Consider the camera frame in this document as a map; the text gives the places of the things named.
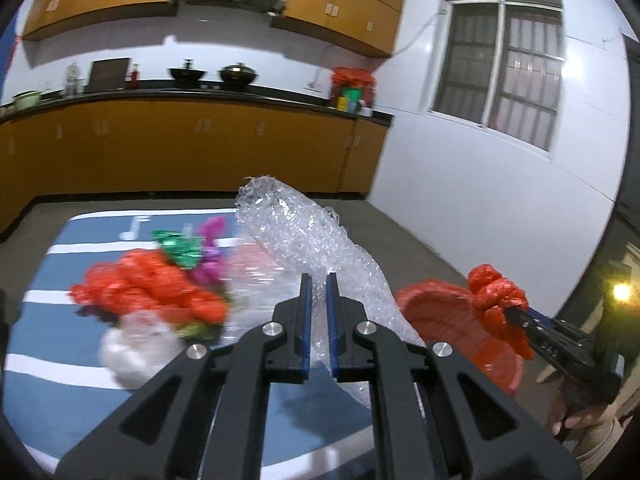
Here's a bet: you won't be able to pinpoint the beige right sleeve forearm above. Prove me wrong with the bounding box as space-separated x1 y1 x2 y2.
573 390 634 479

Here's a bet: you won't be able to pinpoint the clear bubble wrap sheet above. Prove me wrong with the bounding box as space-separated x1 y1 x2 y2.
234 173 426 409

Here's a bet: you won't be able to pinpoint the purple plastic bag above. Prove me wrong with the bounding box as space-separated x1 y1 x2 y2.
190 216 226 287

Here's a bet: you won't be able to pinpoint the dark wooden cutting board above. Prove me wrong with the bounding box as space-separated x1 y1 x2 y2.
85 58 131 93

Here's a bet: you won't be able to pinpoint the lower orange kitchen cabinets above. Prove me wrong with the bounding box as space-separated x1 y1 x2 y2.
1 90 393 232

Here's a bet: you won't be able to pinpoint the left black wok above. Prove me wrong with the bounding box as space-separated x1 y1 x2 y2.
167 58 206 84

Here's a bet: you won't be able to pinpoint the red sauce bottle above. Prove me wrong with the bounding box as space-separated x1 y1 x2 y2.
127 64 140 90

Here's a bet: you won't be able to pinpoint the upper right orange cabinets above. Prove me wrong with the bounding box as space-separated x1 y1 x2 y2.
271 0 404 58

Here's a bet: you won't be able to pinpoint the clear white plastic bag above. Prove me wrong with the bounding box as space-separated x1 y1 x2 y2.
98 310 184 390

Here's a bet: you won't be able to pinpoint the glass jar with utensils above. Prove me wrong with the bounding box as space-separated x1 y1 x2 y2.
63 63 84 96

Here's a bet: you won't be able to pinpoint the red bag on counter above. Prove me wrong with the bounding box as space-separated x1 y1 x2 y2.
329 67 376 107

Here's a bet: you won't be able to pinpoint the dark green plastic bag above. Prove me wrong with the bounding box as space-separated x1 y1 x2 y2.
152 230 204 270

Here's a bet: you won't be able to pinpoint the right black wok with lid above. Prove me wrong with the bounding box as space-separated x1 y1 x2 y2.
218 62 258 91

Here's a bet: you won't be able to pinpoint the blue white striped mat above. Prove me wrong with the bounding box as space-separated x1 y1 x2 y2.
1 208 374 479

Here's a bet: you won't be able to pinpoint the person's right hand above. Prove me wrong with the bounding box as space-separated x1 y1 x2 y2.
546 396 617 437

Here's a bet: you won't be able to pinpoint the small red bag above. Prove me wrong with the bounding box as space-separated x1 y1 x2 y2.
468 264 535 361

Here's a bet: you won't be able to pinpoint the red plastic trash basket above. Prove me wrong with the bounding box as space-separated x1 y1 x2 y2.
395 278 524 398

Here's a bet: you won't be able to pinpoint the green basin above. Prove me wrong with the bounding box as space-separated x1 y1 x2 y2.
12 90 41 112

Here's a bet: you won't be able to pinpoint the large red plastic bag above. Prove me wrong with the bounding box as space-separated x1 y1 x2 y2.
70 249 228 327

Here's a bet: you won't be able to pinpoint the barred window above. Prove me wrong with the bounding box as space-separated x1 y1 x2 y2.
430 0 565 152

